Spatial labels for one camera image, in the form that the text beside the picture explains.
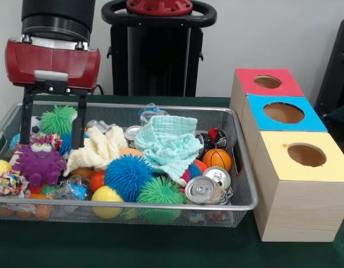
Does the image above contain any blue spiky ball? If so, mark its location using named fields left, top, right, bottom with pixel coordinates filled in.
left=104, top=154, right=154, bottom=203

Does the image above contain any green spiky ball with eyes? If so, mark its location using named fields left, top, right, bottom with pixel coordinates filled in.
left=39, top=104, right=78, bottom=135

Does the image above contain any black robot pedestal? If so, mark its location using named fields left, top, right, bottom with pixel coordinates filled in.
left=101, top=0, right=217, bottom=97

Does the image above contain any purple spiky monster toy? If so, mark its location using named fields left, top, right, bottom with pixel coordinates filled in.
left=12, top=133, right=67, bottom=188

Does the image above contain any cream cloth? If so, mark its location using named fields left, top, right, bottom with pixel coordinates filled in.
left=63, top=125, right=128, bottom=177

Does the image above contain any wooden box with three holes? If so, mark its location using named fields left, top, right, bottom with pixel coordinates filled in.
left=229, top=68, right=344, bottom=242

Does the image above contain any small orange basketball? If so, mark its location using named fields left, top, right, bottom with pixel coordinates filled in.
left=202, top=149, right=232, bottom=173

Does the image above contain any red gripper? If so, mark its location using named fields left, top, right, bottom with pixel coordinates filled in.
left=4, top=37, right=102, bottom=150

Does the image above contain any silver drink can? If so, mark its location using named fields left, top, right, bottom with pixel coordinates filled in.
left=184, top=175, right=219, bottom=205

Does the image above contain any multicoloured knotted rag toy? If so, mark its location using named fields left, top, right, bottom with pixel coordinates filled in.
left=0, top=169, right=31, bottom=198

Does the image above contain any small soccer ball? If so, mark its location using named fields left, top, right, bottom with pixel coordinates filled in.
left=31, top=116, right=42, bottom=134

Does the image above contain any dark green table cloth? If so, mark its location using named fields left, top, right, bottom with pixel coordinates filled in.
left=327, top=102, right=344, bottom=123
left=0, top=94, right=344, bottom=268

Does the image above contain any mint green cloth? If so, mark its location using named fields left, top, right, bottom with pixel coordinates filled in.
left=134, top=115, right=204, bottom=187

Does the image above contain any shallow silver mesh bin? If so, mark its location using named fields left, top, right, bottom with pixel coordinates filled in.
left=0, top=100, right=259, bottom=228

